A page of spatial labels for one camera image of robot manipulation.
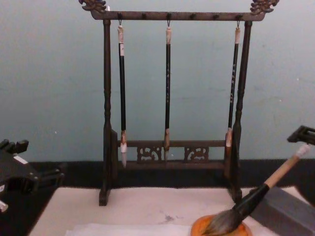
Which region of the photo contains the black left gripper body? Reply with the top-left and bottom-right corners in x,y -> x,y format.
0,148 -> 39,195

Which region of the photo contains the large brush with pale handle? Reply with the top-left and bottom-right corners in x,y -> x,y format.
201,144 -> 312,236

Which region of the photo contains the black table cloth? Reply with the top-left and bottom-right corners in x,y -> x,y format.
0,159 -> 315,236

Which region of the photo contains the grey rectangular block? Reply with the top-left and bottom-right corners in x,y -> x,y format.
250,186 -> 315,236

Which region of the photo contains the hanging brush with white lettering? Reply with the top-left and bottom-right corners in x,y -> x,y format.
224,27 -> 242,158

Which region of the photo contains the white paper sheet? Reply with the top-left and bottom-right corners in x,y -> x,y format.
64,222 -> 197,236

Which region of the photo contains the dark wooden brush rack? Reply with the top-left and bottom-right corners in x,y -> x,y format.
78,0 -> 280,207

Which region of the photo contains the white felt mat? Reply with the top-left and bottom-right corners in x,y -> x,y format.
26,186 -> 315,236

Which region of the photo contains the hanging brush with white label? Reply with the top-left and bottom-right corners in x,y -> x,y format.
116,24 -> 129,169

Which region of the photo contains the orange round ink dish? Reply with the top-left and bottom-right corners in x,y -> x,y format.
190,214 -> 253,236

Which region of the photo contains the hanging brush, plain black handle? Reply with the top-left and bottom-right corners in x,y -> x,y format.
163,26 -> 173,163

